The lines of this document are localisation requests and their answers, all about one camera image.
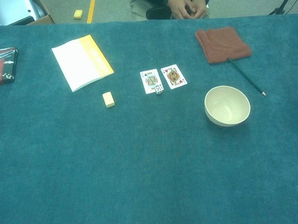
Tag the person's right hand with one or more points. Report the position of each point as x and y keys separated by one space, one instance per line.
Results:
x=181 y=5

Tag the person's left hand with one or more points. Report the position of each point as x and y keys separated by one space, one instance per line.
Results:
x=200 y=7

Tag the small white die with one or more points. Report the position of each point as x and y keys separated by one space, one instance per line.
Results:
x=158 y=89

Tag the seated person in dark jacket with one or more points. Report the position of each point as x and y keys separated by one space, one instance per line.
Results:
x=143 y=2

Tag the folded brown cloth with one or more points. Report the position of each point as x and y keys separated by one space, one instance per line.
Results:
x=223 y=44

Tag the jack of hearts card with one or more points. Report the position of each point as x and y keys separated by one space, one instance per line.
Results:
x=174 y=76

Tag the king of clubs card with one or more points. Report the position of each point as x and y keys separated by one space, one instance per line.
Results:
x=150 y=80

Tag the dark green pencil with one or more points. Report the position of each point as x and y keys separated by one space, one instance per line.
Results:
x=245 y=76

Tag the yellow tape strip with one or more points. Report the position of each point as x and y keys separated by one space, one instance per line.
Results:
x=91 y=11

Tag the cream ceramic bowl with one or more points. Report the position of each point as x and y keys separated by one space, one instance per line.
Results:
x=227 y=106

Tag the yellow sponge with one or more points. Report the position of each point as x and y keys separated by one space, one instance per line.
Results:
x=78 y=14

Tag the white and yellow notebook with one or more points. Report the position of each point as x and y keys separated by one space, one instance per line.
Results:
x=79 y=63

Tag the cream mahjong tile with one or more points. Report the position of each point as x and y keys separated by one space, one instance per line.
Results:
x=108 y=99

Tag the cardboard box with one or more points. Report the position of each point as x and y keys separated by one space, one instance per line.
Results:
x=43 y=19

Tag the teal felt table cloth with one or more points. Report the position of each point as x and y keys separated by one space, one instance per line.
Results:
x=141 y=155

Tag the grey device in box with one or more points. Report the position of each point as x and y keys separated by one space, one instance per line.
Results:
x=8 y=10

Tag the black printed gift box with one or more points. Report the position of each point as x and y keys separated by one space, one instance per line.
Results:
x=0 y=65

